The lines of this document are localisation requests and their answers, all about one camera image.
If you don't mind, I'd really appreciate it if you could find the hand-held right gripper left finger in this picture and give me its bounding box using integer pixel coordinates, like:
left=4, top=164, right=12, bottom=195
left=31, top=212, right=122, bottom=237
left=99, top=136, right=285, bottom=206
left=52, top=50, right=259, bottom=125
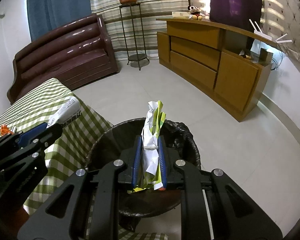
left=16, top=135, right=143, bottom=240

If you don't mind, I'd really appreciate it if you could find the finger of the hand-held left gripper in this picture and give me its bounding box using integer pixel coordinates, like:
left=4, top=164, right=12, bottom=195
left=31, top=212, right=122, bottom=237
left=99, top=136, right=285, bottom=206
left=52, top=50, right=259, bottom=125
left=0, top=124, right=63, bottom=173
left=0, top=122, right=49, bottom=155

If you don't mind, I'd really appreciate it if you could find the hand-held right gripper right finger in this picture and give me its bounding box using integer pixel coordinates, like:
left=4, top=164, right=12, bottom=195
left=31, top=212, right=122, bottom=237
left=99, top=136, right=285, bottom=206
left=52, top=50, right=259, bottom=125
left=158, top=135, right=283, bottom=240

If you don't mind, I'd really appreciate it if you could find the yellow white wrapper with string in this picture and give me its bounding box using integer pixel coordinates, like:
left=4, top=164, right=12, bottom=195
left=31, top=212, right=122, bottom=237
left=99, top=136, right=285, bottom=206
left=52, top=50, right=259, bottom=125
left=127, top=100, right=167, bottom=194

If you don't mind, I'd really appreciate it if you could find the white printed plastic package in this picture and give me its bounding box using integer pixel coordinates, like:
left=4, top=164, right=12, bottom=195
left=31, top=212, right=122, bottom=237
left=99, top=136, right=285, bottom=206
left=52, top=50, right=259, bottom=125
left=47, top=95, right=82, bottom=128

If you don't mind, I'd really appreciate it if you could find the round bin with black liner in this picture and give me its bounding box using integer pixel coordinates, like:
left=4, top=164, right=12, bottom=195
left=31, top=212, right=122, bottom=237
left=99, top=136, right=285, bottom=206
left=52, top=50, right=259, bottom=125
left=86, top=117, right=202, bottom=218

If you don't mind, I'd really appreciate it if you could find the reddish brown wooden furniture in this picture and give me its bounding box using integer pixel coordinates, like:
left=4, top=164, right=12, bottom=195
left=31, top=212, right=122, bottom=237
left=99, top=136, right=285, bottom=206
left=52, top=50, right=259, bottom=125
left=14, top=202, right=32, bottom=217

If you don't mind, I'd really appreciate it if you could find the green checked tablecloth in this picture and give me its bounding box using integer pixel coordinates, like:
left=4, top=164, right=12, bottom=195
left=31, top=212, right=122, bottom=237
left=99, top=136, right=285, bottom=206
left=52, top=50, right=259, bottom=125
left=0, top=77, right=170, bottom=240

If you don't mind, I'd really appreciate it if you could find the dark brown leather sofa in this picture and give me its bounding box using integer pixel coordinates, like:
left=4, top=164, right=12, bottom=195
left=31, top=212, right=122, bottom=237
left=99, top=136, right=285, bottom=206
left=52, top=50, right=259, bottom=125
left=6, top=14, right=119, bottom=105

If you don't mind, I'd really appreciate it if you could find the tall metal plant stand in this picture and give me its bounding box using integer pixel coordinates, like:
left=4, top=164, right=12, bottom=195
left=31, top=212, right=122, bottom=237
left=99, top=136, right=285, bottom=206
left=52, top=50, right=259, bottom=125
left=119, top=2, right=150, bottom=71

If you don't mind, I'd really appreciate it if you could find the wooden cabinet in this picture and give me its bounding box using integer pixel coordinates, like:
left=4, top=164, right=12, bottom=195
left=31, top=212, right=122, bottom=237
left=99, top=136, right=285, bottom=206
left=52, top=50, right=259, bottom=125
left=156, top=17, right=278, bottom=122

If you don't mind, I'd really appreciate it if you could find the blue curtain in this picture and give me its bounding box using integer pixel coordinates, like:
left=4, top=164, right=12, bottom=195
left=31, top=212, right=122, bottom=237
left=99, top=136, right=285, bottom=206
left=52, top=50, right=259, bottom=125
left=27, top=0, right=92, bottom=42

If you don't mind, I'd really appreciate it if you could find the flat white box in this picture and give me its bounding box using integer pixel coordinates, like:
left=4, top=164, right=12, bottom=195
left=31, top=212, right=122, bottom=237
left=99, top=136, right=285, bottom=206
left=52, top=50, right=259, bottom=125
left=172, top=11, right=191, bottom=19

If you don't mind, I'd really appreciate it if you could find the small brown box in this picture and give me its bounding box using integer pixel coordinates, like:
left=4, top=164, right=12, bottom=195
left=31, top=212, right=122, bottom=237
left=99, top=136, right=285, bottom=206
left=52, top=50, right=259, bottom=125
left=259, top=48, right=274, bottom=62

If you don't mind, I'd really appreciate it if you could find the mouse plush toy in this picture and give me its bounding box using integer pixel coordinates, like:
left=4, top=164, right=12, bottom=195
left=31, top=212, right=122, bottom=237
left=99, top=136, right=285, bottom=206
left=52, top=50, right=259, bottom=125
left=187, top=5, right=203, bottom=20

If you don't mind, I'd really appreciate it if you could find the striped curtain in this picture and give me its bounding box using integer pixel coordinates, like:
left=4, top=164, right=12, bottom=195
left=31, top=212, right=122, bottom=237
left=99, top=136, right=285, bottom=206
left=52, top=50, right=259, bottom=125
left=88, top=0, right=190, bottom=60

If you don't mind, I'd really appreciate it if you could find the white router with antennas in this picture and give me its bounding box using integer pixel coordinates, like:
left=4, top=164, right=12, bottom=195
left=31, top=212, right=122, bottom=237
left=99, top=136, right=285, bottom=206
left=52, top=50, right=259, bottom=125
left=249, top=19, right=296, bottom=44

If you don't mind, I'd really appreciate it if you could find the purple curtain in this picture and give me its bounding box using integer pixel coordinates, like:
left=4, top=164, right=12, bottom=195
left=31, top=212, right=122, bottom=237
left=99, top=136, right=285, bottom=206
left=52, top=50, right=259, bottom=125
left=209, top=0, right=264, bottom=30

